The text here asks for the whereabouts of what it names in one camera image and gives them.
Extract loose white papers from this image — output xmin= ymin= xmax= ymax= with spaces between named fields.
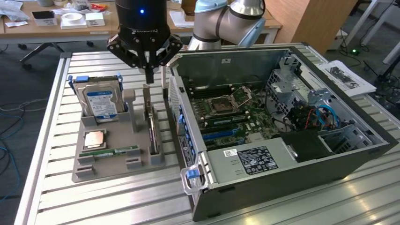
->
xmin=169 ymin=10 xmax=194 ymax=28

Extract dark small object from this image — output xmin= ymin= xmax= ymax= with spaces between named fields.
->
xmin=73 ymin=0 xmax=90 ymax=11

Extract wooden desk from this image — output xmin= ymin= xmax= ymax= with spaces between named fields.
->
xmin=0 ymin=0 xmax=284 ymax=45

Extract red small items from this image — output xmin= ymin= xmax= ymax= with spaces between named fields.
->
xmin=89 ymin=2 xmax=109 ymax=12

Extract CPU socket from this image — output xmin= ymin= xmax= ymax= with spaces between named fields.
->
xmin=209 ymin=96 xmax=238 ymax=113

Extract black fan shroud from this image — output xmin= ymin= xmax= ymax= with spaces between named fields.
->
xmin=280 ymin=130 xmax=333 ymax=164

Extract printed paper stack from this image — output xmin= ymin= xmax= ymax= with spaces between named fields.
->
xmin=316 ymin=60 xmax=378 ymax=97

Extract Nvidia graphics card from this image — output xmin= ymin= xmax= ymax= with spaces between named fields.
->
xmin=141 ymin=83 xmax=161 ymax=157

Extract silver disk bay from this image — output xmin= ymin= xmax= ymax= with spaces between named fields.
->
xmin=317 ymin=124 xmax=374 ymax=155

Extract white floor cable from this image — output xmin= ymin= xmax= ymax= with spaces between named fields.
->
xmin=0 ymin=97 xmax=48 ymax=113

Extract blue expansion slot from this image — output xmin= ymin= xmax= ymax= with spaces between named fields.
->
xmin=201 ymin=129 xmax=238 ymax=142

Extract grey card retention latch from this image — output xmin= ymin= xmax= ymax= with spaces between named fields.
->
xmin=160 ymin=55 xmax=180 ymax=94

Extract cardboard box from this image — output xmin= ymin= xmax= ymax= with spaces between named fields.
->
xmin=180 ymin=0 xmax=197 ymax=23

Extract wooden cabinet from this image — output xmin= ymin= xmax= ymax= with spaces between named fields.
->
xmin=265 ymin=0 xmax=358 ymax=55

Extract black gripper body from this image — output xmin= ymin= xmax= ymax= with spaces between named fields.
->
xmin=114 ymin=0 xmax=172 ymax=56

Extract metal socket cover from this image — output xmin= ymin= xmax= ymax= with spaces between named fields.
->
xmin=232 ymin=86 xmax=252 ymax=104

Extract white cube box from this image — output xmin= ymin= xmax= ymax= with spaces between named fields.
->
xmin=84 ymin=12 xmax=105 ymax=28

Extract black chair base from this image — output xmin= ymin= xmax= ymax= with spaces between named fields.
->
xmin=18 ymin=41 xmax=94 ymax=70

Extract white box with black lid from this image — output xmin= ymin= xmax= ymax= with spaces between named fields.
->
xmin=30 ymin=10 xmax=58 ymax=27

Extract CPU chip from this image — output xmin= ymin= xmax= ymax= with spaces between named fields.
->
xmin=82 ymin=130 xmax=105 ymax=149

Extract clear plastic bag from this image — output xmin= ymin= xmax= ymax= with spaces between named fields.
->
xmin=0 ymin=0 xmax=30 ymax=22

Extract hard disk with blue caddy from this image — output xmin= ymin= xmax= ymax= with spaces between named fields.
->
xmin=68 ymin=74 xmax=124 ymax=122

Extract silver drive cage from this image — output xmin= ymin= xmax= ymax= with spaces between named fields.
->
xmin=265 ymin=54 xmax=314 ymax=114

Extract green RAM stick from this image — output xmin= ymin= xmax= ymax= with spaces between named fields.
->
xmin=78 ymin=145 xmax=138 ymax=157
xmin=205 ymin=114 xmax=248 ymax=126

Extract case handle with blue latch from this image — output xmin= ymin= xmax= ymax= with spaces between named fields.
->
xmin=180 ymin=163 xmax=209 ymax=195

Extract blue wire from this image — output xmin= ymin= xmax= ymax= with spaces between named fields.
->
xmin=313 ymin=104 xmax=341 ymax=131

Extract black wire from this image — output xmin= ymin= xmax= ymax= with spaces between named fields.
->
xmin=272 ymin=112 xmax=297 ymax=132

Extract flat white box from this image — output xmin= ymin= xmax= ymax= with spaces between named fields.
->
xmin=60 ymin=20 xmax=88 ymax=30

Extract open grey PC case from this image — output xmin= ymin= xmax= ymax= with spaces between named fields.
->
xmin=164 ymin=45 xmax=400 ymax=222

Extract grey parts rack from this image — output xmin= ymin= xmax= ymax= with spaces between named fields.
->
xmin=70 ymin=89 xmax=166 ymax=183

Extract white desk frame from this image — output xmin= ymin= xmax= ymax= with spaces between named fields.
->
xmin=342 ymin=0 xmax=400 ymax=65

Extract white tape roll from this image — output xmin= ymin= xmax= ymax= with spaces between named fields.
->
xmin=61 ymin=13 xmax=82 ymax=23

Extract grey power supply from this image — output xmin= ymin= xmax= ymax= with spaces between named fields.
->
xmin=204 ymin=138 xmax=297 ymax=185

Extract blue floor cable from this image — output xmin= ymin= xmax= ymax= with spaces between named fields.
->
xmin=0 ymin=112 xmax=22 ymax=201

